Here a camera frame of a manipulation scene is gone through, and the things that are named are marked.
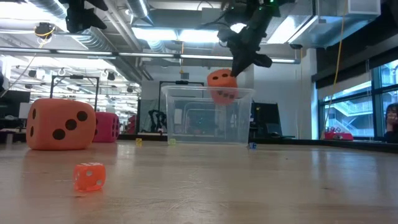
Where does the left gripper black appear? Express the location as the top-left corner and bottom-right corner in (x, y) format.
(58, 0), (109, 34)

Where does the yellow hanging cable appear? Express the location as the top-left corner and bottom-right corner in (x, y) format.
(322, 0), (348, 133)

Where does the long ceiling light bar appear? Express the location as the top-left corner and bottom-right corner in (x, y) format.
(0, 46), (302, 65)

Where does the black workstation frame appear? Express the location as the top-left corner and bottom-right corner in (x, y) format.
(158, 80), (205, 134)
(49, 74), (100, 113)

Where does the small orange translucent die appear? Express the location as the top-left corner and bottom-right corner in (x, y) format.
(73, 162), (106, 192)

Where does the black cable reel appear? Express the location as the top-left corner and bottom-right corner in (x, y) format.
(33, 21), (57, 40)

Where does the person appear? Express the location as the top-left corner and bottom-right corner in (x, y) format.
(383, 103), (398, 144)

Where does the black aluminium table frame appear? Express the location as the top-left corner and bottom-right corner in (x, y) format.
(0, 130), (398, 154)

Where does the large metal air duct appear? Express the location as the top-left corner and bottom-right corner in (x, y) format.
(289, 0), (382, 49)

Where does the white sign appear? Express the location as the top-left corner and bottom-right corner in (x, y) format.
(18, 102), (34, 120)

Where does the red tray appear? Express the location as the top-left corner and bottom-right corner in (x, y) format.
(323, 131), (354, 141)

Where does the clear plastic bin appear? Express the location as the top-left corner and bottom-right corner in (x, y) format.
(160, 85), (256, 146)

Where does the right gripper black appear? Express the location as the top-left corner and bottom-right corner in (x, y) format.
(217, 26), (274, 78)

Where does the large red foam die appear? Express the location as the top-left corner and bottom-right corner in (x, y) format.
(92, 111), (121, 144)

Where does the large orange foam die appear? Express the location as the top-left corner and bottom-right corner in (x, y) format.
(206, 68), (239, 106)
(25, 98), (96, 151)

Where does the large window with dark frame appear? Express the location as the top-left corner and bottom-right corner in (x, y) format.
(317, 58), (398, 139)

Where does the black panel stand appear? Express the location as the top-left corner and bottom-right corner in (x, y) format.
(250, 102), (296, 139)

